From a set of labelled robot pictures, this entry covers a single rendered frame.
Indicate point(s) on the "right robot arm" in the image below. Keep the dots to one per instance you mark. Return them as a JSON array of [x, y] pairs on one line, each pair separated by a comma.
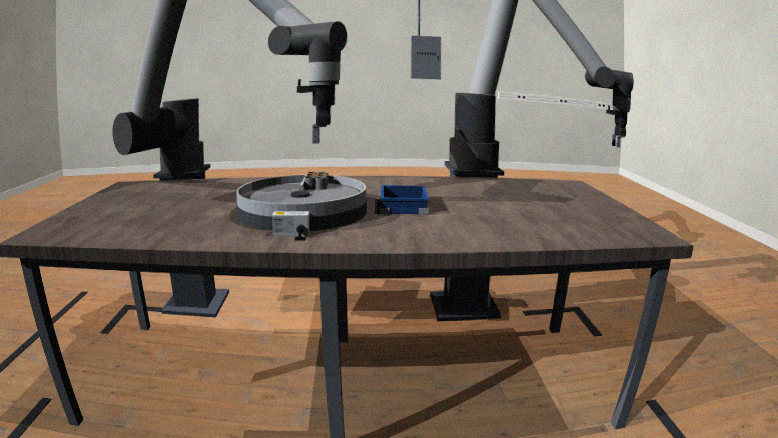
[[177, 123]]

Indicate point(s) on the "blue open crate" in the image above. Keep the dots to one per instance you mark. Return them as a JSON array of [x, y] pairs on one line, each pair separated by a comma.
[[404, 199]]

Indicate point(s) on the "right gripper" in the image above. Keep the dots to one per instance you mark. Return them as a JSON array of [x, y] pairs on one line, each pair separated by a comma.
[[323, 76]]

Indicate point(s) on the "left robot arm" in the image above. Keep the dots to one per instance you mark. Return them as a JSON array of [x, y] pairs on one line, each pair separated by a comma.
[[475, 114]]

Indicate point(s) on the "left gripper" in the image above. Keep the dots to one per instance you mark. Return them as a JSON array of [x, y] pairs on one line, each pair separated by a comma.
[[619, 104]]

